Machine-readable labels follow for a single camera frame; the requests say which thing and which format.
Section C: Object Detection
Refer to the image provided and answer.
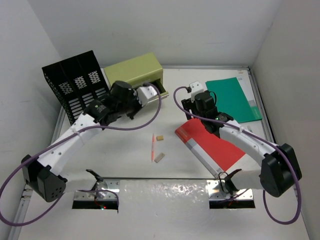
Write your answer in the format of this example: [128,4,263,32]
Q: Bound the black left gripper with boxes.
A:
[116,88,146,120]

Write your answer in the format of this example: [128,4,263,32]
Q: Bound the olive green drawer cabinet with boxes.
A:
[103,52,169,98]

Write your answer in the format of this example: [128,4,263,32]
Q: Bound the orange pen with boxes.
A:
[151,133,156,162]

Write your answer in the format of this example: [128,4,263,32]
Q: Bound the tan eraser block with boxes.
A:
[156,135,164,141]

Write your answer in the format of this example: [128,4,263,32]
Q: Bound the beige eraser stick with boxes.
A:
[154,152,165,163]

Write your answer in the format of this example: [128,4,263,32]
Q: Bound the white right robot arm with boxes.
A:
[180,87,302,198]

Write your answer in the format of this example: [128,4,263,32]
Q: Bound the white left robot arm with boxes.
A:
[22,81,148,203]

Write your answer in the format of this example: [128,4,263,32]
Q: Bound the green clip folder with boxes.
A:
[205,76,262,123]

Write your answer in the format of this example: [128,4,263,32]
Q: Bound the black perforated file organizer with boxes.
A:
[42,50,110,124]

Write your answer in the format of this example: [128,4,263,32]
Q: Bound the red file folder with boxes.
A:
[175,118,248,179]

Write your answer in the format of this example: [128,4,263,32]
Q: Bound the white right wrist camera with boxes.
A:
[189,81,204,103]

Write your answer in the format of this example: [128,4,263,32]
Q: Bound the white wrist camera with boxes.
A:
[136,85,158,106]
[189,81,204,103]

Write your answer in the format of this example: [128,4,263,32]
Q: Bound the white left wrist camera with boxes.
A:
[136,85,158,106]

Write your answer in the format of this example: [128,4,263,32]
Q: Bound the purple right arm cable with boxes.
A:
[173,85,300,224]

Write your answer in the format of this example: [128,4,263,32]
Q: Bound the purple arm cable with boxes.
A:
[173,85,300,224]
[0,83,162,227]

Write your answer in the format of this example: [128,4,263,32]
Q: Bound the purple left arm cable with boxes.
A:
[0,83,162,227]

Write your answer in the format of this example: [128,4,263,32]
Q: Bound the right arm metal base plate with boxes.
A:
[206,179,254,202]

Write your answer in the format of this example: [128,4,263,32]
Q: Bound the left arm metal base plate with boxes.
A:
[73,178,120,201]

